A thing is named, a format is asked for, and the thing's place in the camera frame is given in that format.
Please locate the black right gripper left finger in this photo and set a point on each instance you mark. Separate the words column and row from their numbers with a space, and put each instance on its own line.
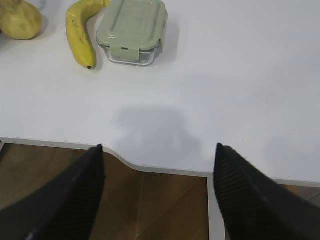
column 64, row 209

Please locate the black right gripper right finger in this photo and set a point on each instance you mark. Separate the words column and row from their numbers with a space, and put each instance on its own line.
column 254, row 207

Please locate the green lid glass container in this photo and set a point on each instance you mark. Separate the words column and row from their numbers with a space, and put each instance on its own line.
column 132, row 32

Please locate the yellow banana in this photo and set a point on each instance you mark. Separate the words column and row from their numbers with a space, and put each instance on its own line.
column 76, row 20

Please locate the yellow pear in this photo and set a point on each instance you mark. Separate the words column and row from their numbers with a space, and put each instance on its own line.
column 20, row 20

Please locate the white table leg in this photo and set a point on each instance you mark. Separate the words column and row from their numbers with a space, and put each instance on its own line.
column 217, row 230

